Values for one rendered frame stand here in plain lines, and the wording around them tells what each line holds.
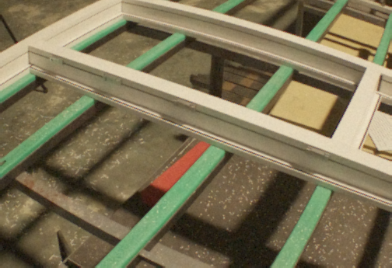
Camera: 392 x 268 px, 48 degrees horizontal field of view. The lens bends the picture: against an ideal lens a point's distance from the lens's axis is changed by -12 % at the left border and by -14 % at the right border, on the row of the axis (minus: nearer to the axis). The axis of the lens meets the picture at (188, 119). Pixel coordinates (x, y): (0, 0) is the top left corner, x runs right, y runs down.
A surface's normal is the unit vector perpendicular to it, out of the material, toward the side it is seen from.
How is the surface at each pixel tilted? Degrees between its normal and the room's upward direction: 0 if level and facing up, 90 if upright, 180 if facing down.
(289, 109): 0
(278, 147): 90
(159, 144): 0
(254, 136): 90
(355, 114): 0
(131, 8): 90
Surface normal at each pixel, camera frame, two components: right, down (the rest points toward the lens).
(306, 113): 0.04, -0.83
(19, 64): 0.85, 0.32
